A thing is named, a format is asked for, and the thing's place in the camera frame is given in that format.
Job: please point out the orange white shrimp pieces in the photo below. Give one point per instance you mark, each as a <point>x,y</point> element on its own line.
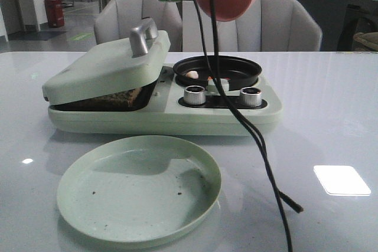
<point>192,74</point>

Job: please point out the bread slice with brown crust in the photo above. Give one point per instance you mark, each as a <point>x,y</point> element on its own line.
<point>116,100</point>

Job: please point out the breakfast maker hinged lid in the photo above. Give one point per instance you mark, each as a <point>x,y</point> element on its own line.
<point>112,67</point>

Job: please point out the mint green breakfast maker base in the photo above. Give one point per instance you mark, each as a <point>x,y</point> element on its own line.
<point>163,115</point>

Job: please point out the silver left control knob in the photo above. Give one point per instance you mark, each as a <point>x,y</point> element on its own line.
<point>194,95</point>

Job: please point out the silver control knob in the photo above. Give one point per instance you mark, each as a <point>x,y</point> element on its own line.
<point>194,95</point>
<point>250,96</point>

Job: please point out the silver right control knob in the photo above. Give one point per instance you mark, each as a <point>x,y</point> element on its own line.
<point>250,96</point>

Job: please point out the black round frying pan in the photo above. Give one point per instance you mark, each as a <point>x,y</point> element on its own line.
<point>239,72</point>

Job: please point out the white refrigerator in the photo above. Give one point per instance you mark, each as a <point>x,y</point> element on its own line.
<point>191,41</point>

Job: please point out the mint green round plate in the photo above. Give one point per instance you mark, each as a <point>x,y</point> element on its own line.
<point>140,192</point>

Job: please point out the left grey upholstered chair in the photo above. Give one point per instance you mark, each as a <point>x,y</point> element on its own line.
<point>119,16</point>

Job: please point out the grey upholstered chair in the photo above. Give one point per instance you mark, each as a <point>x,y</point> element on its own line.
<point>119,16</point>
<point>271,25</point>

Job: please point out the right grey upholstered chair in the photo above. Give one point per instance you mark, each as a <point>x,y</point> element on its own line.
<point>271,25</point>

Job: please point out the red trash bin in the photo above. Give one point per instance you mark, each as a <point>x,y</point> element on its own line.
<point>54,13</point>

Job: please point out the tan cushion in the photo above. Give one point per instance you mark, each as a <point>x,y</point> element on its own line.
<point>366,41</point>

